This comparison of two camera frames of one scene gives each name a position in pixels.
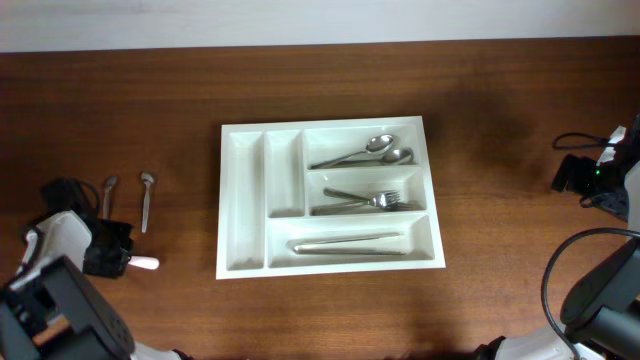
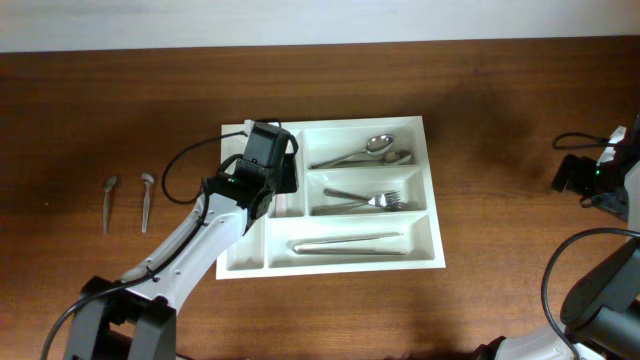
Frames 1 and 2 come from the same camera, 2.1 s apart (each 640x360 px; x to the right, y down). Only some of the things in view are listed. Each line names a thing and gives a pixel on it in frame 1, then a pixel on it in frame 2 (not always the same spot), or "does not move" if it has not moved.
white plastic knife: [145, 262] to [281, 205]
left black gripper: [116, 269] to [289, 174]
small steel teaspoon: [148, 179] does not move
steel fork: [380, 202] does not move
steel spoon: [395, 157] does not move
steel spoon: [377, 144] does not move
